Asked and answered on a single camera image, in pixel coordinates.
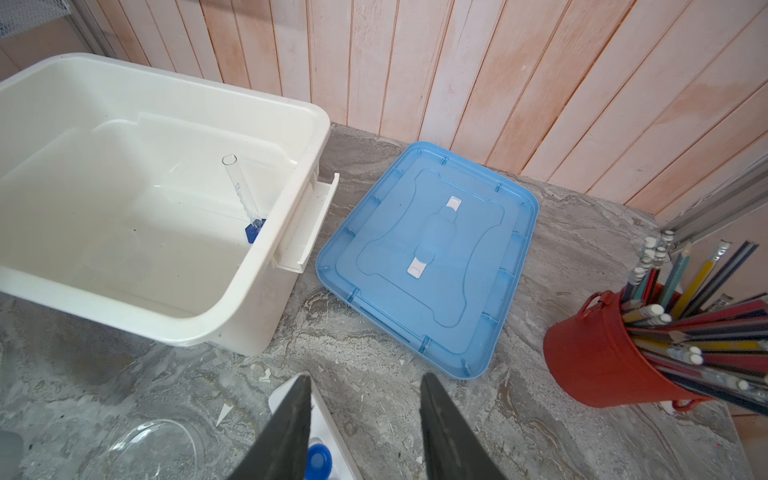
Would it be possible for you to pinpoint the white plastic storage bin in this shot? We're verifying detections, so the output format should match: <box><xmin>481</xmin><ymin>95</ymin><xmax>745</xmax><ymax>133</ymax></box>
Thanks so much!
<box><xmin>1</xmin><ymin>53</ymin><xmax>337</xmax><ymax>356</ymax></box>

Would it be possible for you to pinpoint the blue-based graduated cylinder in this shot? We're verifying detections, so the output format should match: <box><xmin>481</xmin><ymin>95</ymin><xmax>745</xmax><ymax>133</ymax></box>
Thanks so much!
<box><xmin>221</xmin><ymin>154</ymin><xmax>266</xmax><ymax>244</ymax></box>

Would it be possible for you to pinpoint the white wire mesh shelf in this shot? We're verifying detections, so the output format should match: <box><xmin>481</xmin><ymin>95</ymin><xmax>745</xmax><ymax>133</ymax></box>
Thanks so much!
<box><xmin>0</xmin><ymin>0</ymin><xmax>71</xmax><ymax>39</ymax></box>

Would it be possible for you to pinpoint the blue-capped test tube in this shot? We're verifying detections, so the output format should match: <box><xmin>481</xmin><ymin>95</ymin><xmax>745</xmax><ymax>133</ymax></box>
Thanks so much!
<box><xmin>304</xmin><ymin>442</ymin><xmax>333</xmax><ymax>480</ymax></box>

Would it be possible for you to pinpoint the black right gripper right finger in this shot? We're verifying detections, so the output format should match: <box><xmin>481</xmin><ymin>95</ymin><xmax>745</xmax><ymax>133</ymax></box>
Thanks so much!
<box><xmin>420</xmin><ymin>373</ymin><xmax>505</xmax><ymax>479</ymax></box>

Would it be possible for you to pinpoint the red pencil cup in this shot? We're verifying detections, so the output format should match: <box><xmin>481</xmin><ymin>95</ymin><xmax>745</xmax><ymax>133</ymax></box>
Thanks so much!
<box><xmin>543</xmin><ymin>291</ymin><xmax>708</xmax><ymax>412</ymax></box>

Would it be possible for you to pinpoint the bundle of pencils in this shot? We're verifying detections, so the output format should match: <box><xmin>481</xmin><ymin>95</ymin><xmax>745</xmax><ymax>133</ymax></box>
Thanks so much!
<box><xmin>620</xmin><ymin>230</ymin><xmax>767</xmax><ymax>415</ymax></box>

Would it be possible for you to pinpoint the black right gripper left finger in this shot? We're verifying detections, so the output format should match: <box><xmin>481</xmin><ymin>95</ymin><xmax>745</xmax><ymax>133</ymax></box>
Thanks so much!
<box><xmin>229</xmin><ymin>375</ymin><xmax>312</xmax><ymax>480</ymax></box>

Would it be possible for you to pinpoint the clear petri dish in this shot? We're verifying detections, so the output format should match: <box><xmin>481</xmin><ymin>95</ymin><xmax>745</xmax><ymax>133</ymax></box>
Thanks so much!
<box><xmin>83</xmin><ymin>419</ymin><xmax>205</xmax><ymax>479</ymax></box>

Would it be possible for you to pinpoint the blue plastic bin lid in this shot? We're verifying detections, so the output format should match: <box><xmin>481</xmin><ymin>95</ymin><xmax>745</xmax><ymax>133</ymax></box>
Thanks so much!
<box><xmin>316</xmin><ymin>142</ymin><xmax>539</xmax><ymax>380</ymax></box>

